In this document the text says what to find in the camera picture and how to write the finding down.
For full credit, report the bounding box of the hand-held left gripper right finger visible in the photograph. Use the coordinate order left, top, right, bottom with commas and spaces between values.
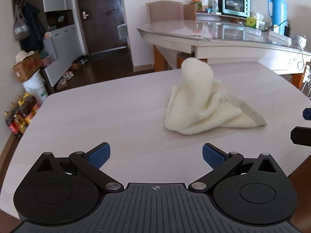
188, 143, 283, 195

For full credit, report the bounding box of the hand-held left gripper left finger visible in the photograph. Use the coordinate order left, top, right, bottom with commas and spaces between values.
31, 142, 124, 195

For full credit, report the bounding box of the cream terry towel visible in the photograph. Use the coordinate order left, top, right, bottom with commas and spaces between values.
165, 58, 268, 135

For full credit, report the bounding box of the white dotted pouch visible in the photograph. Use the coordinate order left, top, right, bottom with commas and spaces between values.
292, 34, 307, 47

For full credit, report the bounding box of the white power strip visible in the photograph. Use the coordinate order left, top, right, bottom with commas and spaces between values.
268, 30, 292, 45

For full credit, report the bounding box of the group of drink bottles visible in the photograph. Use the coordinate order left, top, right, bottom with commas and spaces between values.
3, 92, 41, 138

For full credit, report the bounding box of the white plastic bucket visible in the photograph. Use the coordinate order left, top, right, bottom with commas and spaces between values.
23, 71, 49, 104

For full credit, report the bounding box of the row of shoes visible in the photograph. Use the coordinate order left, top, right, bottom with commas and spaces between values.
55, 55, 89, 89

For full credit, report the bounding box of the blue thermos flask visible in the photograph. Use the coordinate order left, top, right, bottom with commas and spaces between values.
268, 0, 288, 36

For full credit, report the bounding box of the green and white tissue box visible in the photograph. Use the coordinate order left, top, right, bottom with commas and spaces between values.
245, 13, 266, 29

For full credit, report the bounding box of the colourful clothes pile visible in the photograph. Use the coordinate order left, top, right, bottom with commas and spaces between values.
41, 52, 58, 69

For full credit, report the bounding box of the brown cardboard box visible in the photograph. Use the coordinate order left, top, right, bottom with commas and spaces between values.
13, 51, 43, 83

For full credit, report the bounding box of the grey hallway cabinet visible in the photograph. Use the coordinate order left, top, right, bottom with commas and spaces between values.
10, 0, 87, 95

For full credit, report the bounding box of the straw hat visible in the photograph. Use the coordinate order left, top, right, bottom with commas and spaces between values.
15, 50, 35, 65

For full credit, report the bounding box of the clear plastic table cover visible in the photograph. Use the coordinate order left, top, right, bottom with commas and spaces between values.
136, 20, 311, 54

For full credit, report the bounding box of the teal toaster oven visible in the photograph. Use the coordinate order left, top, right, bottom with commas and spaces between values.
218, 0, 251, 17

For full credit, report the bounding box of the dark brown door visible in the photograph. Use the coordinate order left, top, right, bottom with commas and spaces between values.
73, 0, 133, 57

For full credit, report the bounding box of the dark hanging coat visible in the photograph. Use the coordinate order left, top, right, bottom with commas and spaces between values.
19, 3, 46, 52

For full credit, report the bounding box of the tan flat board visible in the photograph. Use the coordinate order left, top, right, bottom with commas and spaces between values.
183, 3, 197, 20

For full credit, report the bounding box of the grey hanging bag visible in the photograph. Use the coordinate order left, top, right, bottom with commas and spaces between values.
13, 4, 31, 41

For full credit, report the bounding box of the beige quilted chair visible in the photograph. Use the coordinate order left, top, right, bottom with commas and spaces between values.
146, 1, 184, 23

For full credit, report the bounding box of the white cable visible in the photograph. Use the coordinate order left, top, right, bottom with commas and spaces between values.
289, 46, 311, 99

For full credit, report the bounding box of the black cable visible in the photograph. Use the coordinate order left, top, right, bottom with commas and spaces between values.
264, 19, 290, 32

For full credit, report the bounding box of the white wall-mounted box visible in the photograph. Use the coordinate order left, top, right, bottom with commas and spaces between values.
117, 24, 128, 40

